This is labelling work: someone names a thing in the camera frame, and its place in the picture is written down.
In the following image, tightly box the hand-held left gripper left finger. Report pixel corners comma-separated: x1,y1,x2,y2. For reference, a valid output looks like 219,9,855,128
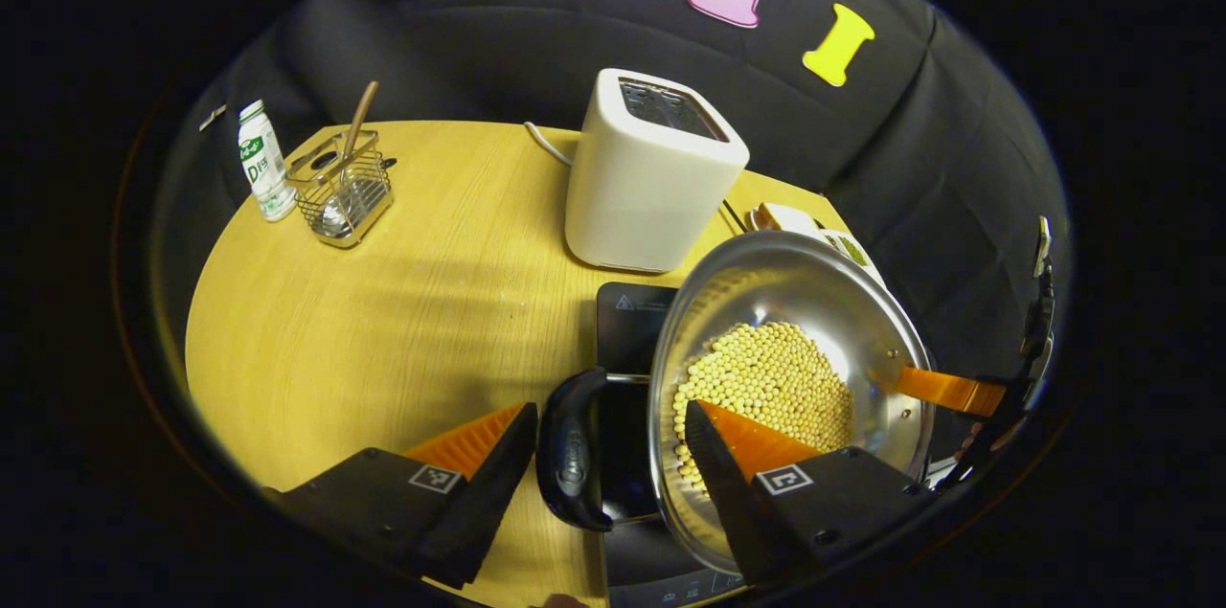
263,402,539,590

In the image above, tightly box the white drink bottle green label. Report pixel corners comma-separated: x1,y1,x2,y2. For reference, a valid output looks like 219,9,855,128
237,100,298,223

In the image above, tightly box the white toaster cable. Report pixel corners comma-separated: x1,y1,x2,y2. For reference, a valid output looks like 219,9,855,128
523,121,576,167

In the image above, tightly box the black induction cooktop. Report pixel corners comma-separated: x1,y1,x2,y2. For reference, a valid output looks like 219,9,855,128
594,281,750,608

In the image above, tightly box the wooden spoon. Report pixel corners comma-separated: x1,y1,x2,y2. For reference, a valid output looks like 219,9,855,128
342,80,380,159

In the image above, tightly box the black backdrop cloth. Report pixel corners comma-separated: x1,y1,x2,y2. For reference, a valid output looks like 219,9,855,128
153,0,1072,417

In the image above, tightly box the white toaster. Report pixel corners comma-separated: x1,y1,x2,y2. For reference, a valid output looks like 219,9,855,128
563,67,751,274

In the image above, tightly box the white divided dish of grains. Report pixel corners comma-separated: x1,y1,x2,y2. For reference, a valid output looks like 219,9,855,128
819,227,888,289

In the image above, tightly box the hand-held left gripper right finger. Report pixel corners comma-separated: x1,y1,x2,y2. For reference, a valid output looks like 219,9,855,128
684,399,936,588

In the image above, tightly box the steel pot with black handles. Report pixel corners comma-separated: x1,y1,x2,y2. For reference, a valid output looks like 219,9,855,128
534,230,936,576

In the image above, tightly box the metal wire utensil basket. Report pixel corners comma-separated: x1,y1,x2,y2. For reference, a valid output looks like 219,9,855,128
285,129,396,250

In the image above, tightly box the pile of soybeans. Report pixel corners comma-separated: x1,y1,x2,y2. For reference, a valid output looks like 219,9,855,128
670,321,856,494

